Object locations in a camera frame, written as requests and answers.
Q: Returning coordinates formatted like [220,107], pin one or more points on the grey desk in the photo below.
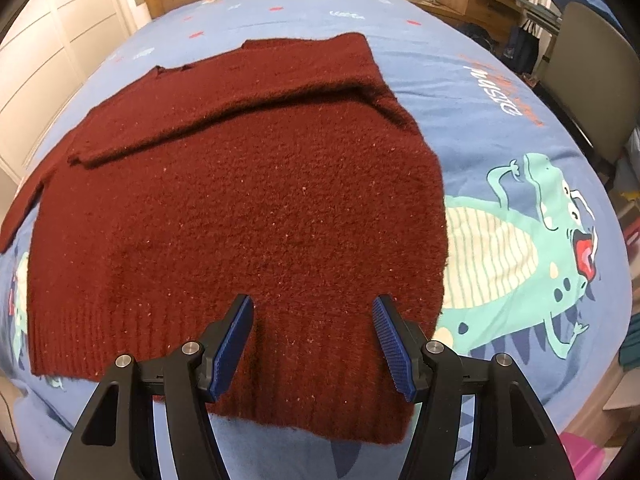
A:
[542,12]

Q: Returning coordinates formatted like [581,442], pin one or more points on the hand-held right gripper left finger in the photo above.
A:
[232,345]

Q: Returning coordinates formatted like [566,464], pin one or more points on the pink box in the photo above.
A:
[585,455]

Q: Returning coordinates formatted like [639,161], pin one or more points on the grey chair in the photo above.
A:
[585,70]

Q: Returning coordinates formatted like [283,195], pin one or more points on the white wardrobe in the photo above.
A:
[50,60]

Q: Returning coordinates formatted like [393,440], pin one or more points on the dark red knit sweater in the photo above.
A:
[250,185]

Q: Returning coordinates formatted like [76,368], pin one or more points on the dark blue bag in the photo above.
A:
[520,47]

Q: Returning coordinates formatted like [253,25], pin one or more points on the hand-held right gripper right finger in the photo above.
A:
[392,345]

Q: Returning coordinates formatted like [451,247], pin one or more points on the blue dinosaur print bed sheet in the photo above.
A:
[475,125]

